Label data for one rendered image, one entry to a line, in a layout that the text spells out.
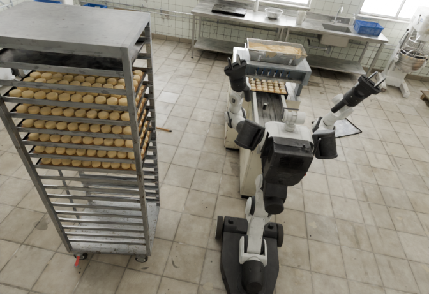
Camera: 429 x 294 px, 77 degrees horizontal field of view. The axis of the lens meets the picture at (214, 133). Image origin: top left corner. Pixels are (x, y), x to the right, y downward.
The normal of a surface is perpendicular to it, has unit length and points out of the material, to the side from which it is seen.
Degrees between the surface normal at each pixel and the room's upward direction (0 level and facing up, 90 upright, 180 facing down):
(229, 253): 0
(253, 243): 44
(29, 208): 0
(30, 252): 0
